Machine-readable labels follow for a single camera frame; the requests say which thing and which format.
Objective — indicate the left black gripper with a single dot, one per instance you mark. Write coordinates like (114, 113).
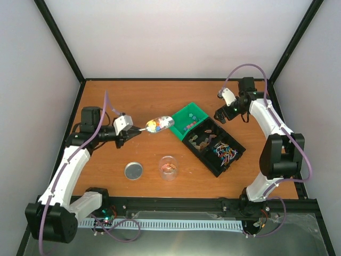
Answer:
(126, 136)

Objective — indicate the light blue cable duct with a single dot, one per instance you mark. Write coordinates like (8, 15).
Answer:
(175, 225)

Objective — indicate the silver jar lid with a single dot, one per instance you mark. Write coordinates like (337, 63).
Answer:
(133, 170)

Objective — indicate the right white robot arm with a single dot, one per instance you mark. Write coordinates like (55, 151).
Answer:
(282, 155)

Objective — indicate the clear plastic jar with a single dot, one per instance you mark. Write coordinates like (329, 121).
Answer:
(168, 168)

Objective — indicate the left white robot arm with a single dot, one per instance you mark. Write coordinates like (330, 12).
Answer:
(54, 217)

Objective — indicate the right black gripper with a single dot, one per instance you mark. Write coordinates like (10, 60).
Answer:
(221, 118)

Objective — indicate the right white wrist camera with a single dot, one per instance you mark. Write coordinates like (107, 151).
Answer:
(227, 95)

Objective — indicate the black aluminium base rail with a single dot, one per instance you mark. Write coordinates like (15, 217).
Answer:
(170, 204)

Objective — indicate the green candy bin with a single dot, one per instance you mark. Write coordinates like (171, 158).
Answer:
(186, 119)

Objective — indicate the black popsicle candy bin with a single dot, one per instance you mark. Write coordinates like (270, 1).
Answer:
(205, 136)

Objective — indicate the black lollipop candy bin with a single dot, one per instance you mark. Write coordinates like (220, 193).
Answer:
(219, 156)

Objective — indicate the metal scoop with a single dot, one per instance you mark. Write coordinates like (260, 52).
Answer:
(158, 124)

